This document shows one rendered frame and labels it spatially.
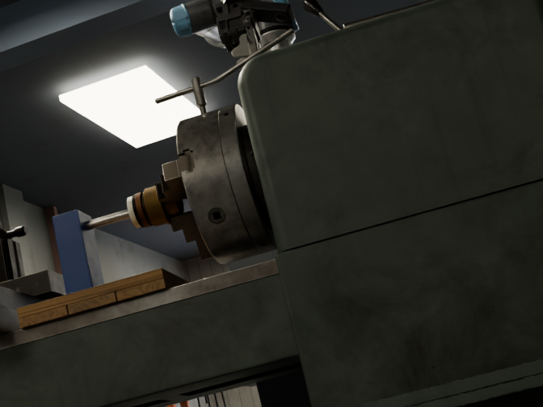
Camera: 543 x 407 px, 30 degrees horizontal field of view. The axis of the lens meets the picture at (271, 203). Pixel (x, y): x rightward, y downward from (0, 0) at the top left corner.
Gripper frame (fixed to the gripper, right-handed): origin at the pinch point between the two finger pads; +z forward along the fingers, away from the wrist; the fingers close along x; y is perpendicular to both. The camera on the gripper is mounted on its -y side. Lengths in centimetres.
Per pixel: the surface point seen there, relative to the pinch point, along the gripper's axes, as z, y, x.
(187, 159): 25.0, 16.9, 7.6
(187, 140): 20.9, 16.2, 8.3
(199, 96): 5.5, 13.7, 2.1
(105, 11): -226, 98, -181
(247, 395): -305, 212, -860
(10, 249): 20, 65, -12
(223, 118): 17.5, 8.4, 7.4
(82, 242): 29, 45, -5
